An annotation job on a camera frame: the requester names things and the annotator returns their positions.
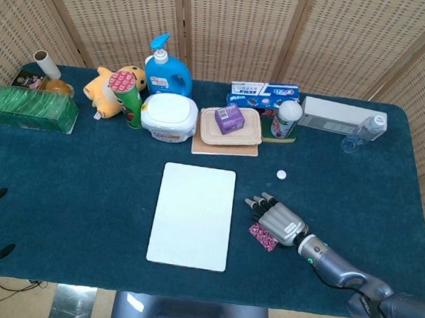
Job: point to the teal felt table cover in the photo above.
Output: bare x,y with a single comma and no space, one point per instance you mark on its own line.
84,177

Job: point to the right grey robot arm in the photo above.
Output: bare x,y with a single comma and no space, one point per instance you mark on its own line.
340,268

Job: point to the orange plush toy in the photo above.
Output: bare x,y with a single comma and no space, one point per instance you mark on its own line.
99,93

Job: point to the small white round cap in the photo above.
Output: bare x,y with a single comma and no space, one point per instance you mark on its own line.
281,175

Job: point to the white wet wipes tub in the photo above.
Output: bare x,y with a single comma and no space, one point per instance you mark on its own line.
168,116

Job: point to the green transparent tea box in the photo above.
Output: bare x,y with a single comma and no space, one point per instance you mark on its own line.
27,109

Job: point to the white board black rim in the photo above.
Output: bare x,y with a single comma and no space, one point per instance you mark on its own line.
192,217

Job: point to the purple carton box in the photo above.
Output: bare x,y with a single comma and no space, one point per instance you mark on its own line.
230,119

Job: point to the green Pringles can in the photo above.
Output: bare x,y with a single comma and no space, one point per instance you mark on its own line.
131,103

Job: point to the pink patterned card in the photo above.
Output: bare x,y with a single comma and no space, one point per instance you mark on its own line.
261,236

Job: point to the yellow green sponge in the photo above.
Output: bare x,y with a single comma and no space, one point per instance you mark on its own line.
266,130

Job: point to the blue detergent pump bottle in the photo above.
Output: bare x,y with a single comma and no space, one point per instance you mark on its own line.
167,77

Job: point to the woven wicker folding screen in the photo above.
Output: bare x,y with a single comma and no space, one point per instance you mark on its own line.
246,28

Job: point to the white strawberry print canister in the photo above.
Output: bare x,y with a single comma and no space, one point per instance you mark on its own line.
284,120

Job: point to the blue white toothpaste box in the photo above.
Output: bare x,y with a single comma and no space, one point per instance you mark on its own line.
263,89

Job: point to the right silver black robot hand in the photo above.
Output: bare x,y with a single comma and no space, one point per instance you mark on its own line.
281,222

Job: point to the beige lidded lunch box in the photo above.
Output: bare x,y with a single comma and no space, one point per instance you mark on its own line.
250,130

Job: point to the cardboard paper tube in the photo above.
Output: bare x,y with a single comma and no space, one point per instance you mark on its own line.
48,64

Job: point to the clear plastic water bottle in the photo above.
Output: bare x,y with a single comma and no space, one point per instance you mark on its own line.
363,133

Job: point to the dark gold printed box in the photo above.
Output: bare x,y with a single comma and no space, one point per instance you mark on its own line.
27,79

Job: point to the grey robot torso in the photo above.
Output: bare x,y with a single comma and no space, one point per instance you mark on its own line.
191,317

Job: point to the white power strip box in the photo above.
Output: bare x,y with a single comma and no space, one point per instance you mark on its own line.
328,117

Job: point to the blue cookie snack box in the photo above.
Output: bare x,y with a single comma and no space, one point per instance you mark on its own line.
254,102

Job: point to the brown tape roll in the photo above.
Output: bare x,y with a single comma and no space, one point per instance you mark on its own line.
58,87

